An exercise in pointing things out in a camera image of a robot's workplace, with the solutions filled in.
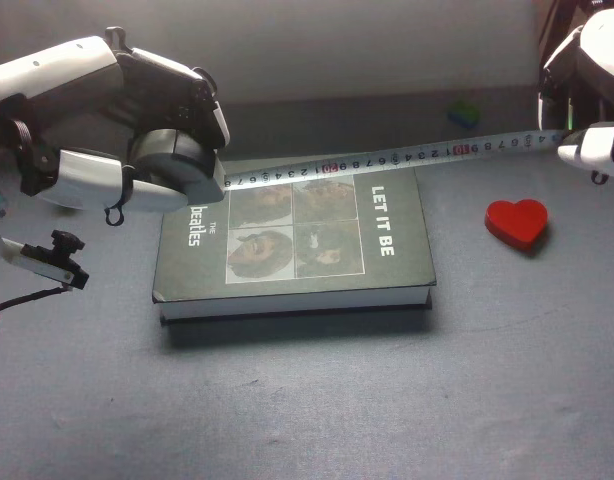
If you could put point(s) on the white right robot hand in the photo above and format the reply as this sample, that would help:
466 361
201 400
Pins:
607 50

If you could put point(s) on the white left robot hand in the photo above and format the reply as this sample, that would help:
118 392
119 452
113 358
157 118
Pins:
62 65

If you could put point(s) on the white and grey tape measure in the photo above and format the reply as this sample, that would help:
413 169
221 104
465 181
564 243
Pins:
337 165

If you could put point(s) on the black hardcover book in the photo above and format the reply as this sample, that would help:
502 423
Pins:
387 280

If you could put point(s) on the green and blue block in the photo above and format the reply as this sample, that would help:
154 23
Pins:
464 115

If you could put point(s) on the red heart block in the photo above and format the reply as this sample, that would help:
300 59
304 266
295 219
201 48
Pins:
517 220

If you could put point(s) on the grey table cloth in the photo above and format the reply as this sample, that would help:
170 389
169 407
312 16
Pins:
307 400

